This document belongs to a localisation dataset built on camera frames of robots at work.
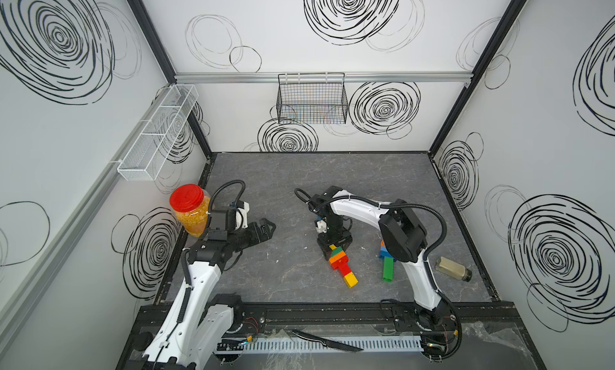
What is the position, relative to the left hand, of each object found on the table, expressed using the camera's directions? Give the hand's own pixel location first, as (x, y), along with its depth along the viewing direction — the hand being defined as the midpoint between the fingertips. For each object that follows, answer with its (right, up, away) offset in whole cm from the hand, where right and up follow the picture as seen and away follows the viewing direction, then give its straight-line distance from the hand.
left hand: (265, 230), depth 78 cm
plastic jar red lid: (-26, +8, +2) cm, 27 cm away
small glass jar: (+64, -14, +3) cm, 65 cm away
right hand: (+24, -11, +7) cm, 27 cm away
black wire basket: (+18, +58, +46) cm, 76 cm away
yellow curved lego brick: (+22, -6, +1) cm, 23 cm away
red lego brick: (+24, -11, +5) cm, 27 cm away
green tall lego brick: (+42, -15, +4) cm, 45 cm away
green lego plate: (+24, -8, +5) cm, 26 cm away
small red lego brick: (+27, -14, +4) cm, 31 cm away
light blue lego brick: (+33, 0, -21) cm, 39 cm away
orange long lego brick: (+25, -10, +6) cm, 28 cm away
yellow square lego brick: (+29, -17, +1) cm, 33 cm away
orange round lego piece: (+33, +2, -21) cm, 39 cm away
